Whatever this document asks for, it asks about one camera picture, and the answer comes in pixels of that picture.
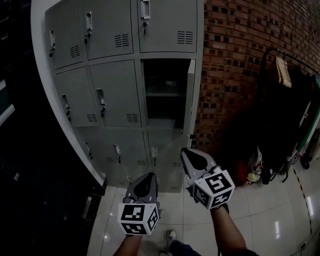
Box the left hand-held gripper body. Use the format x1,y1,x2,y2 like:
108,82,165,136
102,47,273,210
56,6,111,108
117,172,163,237

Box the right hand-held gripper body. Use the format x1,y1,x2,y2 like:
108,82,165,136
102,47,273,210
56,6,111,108
180,147,236,210

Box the grey metal locker door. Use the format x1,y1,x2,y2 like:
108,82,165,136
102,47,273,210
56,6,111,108
186,59,197,148

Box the person's left forearm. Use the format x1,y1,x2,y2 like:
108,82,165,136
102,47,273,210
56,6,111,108
119,234,144,256

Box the person's right forearm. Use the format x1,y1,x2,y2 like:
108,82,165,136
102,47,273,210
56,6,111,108
210,206,251,256

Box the grey metal locker cabinet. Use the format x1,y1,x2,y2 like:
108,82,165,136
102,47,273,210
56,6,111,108
44,0,205,194

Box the red bag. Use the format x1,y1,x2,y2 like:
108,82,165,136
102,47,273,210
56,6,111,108
233,158,250,187

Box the yellow-green plush toy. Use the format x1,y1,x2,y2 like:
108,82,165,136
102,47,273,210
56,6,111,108
246,172,259,185

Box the person's white shoe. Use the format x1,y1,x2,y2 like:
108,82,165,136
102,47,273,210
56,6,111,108
165,229,179,251

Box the white patterned cloth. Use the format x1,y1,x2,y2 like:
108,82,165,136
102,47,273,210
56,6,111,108
249,145,265,176

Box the person's dark trouser leg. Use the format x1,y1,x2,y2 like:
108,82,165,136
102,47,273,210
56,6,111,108
168,239,202,256

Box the black hanging garments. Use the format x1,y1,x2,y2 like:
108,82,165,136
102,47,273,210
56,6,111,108
256,64,314,176

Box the group of grey closed doors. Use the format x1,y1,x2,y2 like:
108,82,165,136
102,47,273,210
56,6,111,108
45,0,198,193

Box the green and white garment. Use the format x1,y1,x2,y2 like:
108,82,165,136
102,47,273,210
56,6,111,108
295,99,320,158

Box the bunch of wooden hangers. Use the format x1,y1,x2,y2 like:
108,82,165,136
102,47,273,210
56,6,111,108
275,55,293,89

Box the black metal clothes rack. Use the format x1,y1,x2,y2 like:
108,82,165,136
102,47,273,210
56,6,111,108
259,47,320,185

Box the silver metal handle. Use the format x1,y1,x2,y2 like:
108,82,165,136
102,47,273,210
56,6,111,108
81,195,93,220

